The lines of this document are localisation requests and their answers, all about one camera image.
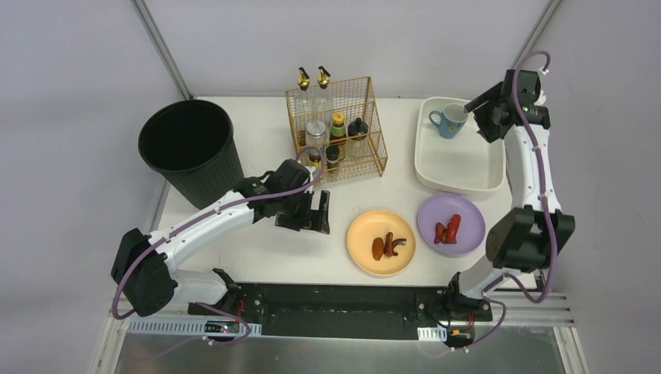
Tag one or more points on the yellow plate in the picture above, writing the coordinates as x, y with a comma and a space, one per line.
378, 224

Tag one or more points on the blue white mug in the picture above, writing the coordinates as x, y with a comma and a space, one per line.
449, 121

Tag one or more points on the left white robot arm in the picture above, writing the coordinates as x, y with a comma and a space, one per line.
147, 267

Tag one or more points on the brown sausage pieces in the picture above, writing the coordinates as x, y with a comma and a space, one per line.
386, 246

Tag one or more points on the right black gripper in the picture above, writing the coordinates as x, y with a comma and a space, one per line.
493, 115

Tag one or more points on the purple plate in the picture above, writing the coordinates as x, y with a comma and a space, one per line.
440, 209

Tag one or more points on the small black cap jar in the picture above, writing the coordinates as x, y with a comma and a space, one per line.
332, 153

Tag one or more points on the gold wire rack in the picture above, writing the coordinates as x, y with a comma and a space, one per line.
354, 98

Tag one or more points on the glass bottle with brown sauce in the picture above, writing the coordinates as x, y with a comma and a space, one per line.
302, 106

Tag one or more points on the black lid glass jar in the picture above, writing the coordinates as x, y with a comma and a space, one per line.
357, 133

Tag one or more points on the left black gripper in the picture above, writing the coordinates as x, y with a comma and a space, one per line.
303, 217

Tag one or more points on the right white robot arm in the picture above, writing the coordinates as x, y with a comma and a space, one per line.
531, 235

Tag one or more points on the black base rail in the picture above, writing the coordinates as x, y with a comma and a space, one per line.
339, 311

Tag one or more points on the black ribbed trash bin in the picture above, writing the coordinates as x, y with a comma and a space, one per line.
191, 144

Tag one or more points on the red sausage pieces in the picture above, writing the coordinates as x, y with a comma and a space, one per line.
447, 233

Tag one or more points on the glass oil bottle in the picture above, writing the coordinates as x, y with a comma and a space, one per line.
323, 102

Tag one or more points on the silver lid spice jar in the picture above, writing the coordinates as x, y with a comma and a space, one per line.
315, 136

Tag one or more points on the small yellow label bottle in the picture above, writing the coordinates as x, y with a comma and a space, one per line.
316, 160

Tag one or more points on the yellow cap green bottle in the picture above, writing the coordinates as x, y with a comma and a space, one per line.
338, 136

